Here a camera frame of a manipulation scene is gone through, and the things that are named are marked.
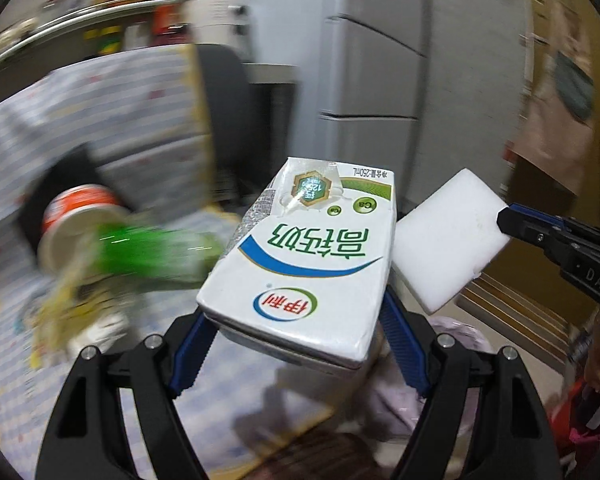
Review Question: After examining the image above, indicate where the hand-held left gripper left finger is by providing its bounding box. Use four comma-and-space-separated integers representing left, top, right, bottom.
45, 311, 223, 480

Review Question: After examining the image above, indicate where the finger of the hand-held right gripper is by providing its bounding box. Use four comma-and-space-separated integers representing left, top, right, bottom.
497, 207, 600, 313
511, 203, 600, 256

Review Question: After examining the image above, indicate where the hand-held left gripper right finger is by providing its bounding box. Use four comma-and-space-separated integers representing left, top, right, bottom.
380, 287, 561, 480

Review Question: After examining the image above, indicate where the white foam block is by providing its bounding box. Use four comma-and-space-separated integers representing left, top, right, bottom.
390, 167, 512, 317

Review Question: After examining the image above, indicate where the white green milk carton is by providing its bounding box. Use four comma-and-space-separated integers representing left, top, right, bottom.
196, 156, 398, 373

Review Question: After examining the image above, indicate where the purple cloth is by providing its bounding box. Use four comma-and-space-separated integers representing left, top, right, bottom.
275, 314, 492, 442

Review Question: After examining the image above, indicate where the striped floor mat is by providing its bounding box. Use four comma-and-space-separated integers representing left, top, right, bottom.
454, 269, 597, 362

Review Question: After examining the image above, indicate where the white crumpled paper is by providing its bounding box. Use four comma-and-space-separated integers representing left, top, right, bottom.
69, 310, 132, 357

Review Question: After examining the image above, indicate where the green plastic bottle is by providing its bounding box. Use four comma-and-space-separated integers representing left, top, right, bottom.
86, 224, 224, 287

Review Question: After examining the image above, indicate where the wooden cabinet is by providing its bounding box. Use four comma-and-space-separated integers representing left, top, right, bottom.
504, 0, 600, 197

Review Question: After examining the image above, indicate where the yellow wrapper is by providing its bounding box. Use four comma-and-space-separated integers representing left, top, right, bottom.
29, 259, 112, 357

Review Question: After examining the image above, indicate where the red white paper cup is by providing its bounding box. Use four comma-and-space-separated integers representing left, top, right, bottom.
36, 184, 129, 277

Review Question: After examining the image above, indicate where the red cloth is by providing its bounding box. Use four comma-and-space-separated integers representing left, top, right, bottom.
569, 384, 600, 447

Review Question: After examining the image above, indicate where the grey refrigerator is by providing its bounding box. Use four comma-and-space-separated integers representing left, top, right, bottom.
240, 0, 536, 203

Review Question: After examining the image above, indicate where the dark grey chair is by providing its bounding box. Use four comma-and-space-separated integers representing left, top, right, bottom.
195, 44, 255, 183

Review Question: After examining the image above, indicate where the blue checked dotted tablecloth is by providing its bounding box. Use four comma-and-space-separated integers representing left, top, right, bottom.
0, 44, 331, 480

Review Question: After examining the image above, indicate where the white appliance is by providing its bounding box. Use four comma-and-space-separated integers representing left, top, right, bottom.
181, 0, 254, 50

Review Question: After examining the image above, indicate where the metal counter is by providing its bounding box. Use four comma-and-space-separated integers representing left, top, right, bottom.
0, 0, 182, 77

